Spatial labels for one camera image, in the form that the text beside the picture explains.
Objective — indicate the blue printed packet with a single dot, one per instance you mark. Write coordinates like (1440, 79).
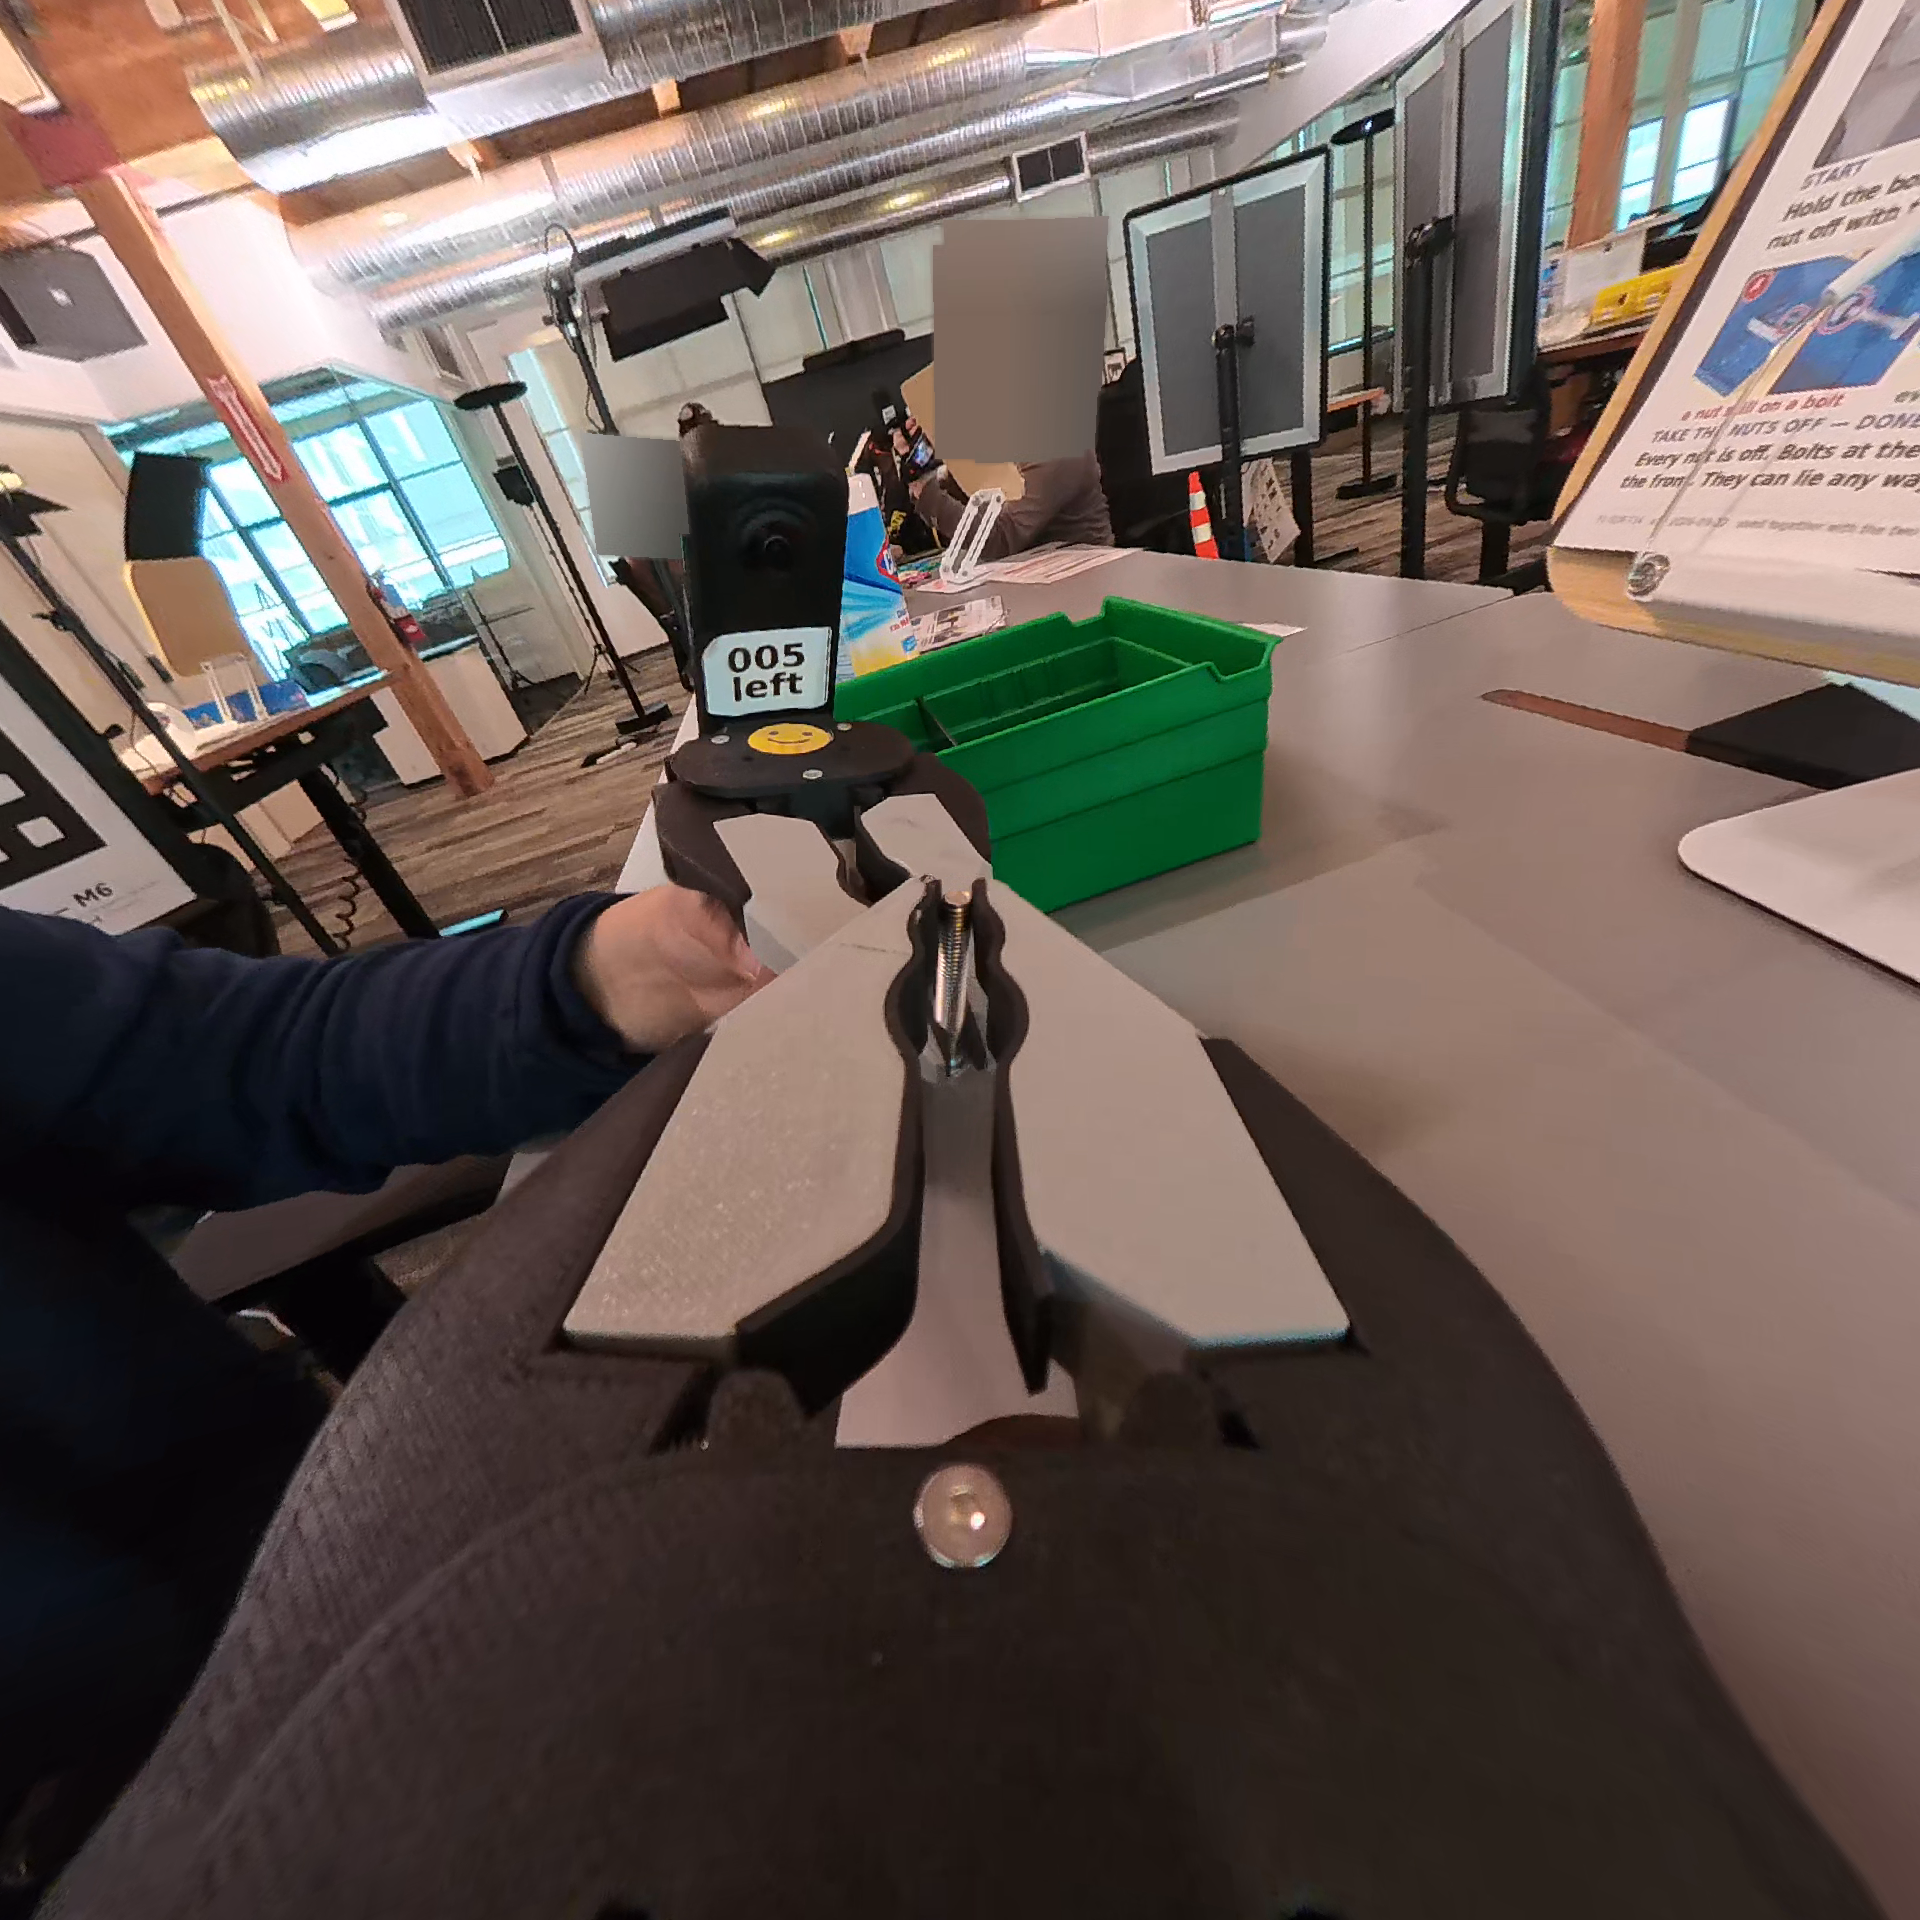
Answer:
(871, 599)

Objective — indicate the black bin divider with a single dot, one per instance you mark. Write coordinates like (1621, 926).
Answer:
(936, 724)

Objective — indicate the black light stand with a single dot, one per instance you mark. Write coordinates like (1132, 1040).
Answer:
(648, 722)

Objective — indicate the black studio light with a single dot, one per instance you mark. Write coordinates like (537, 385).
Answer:
(658, 305)

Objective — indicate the black flat device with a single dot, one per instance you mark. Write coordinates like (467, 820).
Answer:
(1784, 731)

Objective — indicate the person's left forearm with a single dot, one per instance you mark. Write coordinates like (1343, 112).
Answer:
(302, 1036)

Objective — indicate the white tilting document stand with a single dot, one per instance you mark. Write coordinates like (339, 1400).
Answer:
(1803, 853)

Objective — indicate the person's left hand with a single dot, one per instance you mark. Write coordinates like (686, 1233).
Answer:
(658, 964)

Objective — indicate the yellow plastic bin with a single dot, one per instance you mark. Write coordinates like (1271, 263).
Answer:
(1638, 297)

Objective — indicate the white cabinet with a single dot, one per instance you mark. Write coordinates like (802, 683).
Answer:
(476, 709)

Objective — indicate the silver ventilation duct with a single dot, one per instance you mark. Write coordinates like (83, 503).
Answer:
(898, 198)
(302, 103)

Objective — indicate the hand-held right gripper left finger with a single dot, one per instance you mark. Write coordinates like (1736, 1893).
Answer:
(748, 1187)

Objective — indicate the black speaker box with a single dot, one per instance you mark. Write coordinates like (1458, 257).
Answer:
(72, 305)

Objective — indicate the green plastic bin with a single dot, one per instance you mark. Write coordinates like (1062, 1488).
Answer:
(1139, 813)

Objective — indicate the orange traffic cone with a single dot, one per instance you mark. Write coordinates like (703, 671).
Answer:
(1203, 526)

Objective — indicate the wooden post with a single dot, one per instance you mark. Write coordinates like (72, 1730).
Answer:
(302, 497)

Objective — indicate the grey panel on stand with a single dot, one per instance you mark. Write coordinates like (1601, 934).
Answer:
(1196, 305)
(1484, 198)

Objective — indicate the photo printed paper sheet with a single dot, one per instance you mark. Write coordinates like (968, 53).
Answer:
(961, 619)

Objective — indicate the printed instruction sheet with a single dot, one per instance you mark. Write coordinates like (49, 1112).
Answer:
(1724, 480)

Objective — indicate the round metal clip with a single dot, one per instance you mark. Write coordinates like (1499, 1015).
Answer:
(1649, 575)

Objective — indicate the silver hex bolt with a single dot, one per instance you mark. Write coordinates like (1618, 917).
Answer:
(952, 971)

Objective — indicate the wooden column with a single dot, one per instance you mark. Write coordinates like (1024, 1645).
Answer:
(1601, 122)

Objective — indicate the black white marker board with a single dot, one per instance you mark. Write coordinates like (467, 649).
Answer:
(60, 841)

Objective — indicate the wooden desk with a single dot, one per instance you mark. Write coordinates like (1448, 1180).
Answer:
(286, 722)

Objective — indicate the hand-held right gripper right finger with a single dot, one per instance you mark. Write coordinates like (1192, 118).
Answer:
(1169, 1187)

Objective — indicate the clear acrylic stand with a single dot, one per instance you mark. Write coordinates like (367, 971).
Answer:
(972, 526)

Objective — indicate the text printed paper sheet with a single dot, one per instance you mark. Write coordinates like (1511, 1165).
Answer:
(1064, 565)

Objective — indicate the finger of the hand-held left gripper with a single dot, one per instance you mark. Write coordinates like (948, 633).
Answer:
(785, 887)
(911, 841)

